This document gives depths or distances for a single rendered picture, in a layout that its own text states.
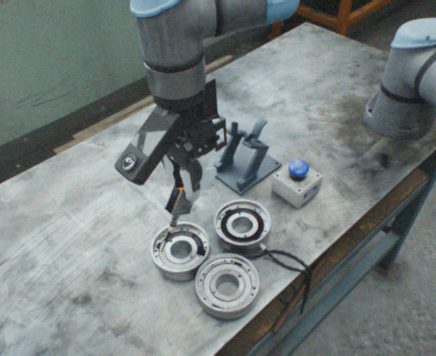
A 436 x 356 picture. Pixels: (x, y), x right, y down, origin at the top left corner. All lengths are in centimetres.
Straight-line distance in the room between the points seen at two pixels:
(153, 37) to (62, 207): 51
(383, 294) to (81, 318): 122
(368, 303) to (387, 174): 82
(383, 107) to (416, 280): 93
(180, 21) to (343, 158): 57
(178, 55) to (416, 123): 65
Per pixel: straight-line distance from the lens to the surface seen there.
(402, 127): 101
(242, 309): 65
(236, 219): 76
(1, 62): 217
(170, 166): 63
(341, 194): 85
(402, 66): 93
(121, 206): 85
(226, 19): 48
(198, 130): 56
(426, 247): 187
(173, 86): 50
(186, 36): 47
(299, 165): 79
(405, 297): 171
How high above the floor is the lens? 142
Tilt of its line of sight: 47 degrees down
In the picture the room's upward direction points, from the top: 5 degrees counter-clockwise
